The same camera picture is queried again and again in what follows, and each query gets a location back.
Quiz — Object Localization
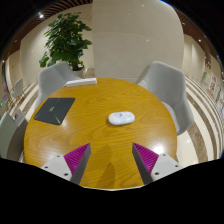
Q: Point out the grey-green box-shaped chair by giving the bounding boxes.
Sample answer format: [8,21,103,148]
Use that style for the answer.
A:
[0,109,29,163]

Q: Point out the white cartoon-print computer mouse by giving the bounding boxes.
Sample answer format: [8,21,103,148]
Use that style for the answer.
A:
[107,111,136,127]

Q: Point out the black mouse pad green lines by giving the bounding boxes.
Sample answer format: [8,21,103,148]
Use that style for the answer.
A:
[33,97,76,126]

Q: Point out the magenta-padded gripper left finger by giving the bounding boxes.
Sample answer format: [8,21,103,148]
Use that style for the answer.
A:
[40,142,92,185]

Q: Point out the red and white wall poster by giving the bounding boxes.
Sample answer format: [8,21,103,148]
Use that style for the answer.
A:
[208,73,218,98]

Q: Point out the white plant pot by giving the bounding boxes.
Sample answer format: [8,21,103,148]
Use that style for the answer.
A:
[72,67,86,79]

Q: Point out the grey shell chair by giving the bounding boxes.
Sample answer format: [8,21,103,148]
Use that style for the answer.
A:
[135,60,195,136]
[34,61,83,111]

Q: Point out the white power strip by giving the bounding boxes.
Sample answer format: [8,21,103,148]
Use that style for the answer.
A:
[63,77,98,88]

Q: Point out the green leafy indoor plant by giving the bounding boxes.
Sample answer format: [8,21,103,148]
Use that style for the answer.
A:
[38,12,93,72]

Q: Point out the small white chair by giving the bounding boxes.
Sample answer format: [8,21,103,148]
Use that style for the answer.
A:
[11,77,25,100]

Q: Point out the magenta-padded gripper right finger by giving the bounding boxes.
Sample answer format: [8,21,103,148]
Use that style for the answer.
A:
[131,142,184,185]

